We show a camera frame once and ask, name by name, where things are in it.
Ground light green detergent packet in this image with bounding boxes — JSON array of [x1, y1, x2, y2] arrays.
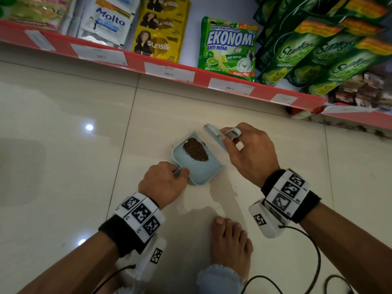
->
[[197, 16, 259, 82]]

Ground fuzzy blue left trouser cuff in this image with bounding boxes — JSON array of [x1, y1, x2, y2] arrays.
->
[[113, 280, 146, 294]]

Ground stack of white blue sachets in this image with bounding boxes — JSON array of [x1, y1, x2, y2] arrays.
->
[[60, 0, 143, 48]]

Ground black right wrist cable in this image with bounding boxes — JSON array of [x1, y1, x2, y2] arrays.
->
[[240, 225, 356, 294]]

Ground person's right hand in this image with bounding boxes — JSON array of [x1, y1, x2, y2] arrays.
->
[[220, 122, 281, 189]]

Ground person's left hand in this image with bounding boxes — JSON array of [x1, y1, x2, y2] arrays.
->
[[138, 161, 190, 210]]

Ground stack of dark green pouches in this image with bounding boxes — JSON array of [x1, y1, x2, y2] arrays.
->
[[252, 0, 392, 97]]

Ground light blue plastic dustpan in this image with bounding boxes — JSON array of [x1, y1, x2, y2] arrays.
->
[[171, 131, 225, 186]]

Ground fuzzy blue trouser cuff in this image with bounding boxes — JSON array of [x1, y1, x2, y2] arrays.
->
[[113, 280, 146, 294], [196, 264, 245, 294]]

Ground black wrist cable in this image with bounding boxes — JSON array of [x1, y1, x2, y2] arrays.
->
[[240, 225, 356, 294], [91, 265, 136, 294]]

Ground strip of yellow sachets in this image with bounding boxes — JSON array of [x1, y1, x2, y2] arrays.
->
[[132, 0, 191, 63]]

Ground person's right forearm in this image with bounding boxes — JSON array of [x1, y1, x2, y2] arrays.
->
[[300, 202, 392, 294]]

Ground person's right foot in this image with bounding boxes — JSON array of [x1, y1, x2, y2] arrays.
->
[[209, 216, 254, 281]]

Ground red edged store shelf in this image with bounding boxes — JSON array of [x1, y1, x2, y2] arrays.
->
[[0, 0, 392, 132]]

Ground pile of small brown packets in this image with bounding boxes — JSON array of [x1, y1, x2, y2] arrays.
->
[[334, 71, 392, 109]]

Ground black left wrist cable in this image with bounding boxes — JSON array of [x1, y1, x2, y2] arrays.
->
[[91, 265, 136, 294]]

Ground brown granules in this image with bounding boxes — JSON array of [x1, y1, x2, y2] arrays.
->
[[183, 118, 392, 163]]

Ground person's left forearm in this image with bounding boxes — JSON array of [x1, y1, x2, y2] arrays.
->
[[18, 232, 120, 294]]

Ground black right wristband with markers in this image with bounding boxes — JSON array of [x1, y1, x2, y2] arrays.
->
[[261, 169, 321, 225]]

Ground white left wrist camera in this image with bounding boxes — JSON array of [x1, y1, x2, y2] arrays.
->
[[118, 237, 167, 282]]

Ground fuzzy blue right trouser cuff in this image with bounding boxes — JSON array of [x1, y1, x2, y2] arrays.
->
[[196, 264, 245, 294]]

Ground green shampoo bottle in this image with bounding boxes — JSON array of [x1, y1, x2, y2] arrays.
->
[[0, 0, 18, 17]]

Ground light blue brush white bristles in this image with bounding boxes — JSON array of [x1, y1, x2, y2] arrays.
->
[[203, 123, 242, 150]]

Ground stack of gold sachets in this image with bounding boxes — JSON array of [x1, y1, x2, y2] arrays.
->
[[11, 0, 73, 31]]

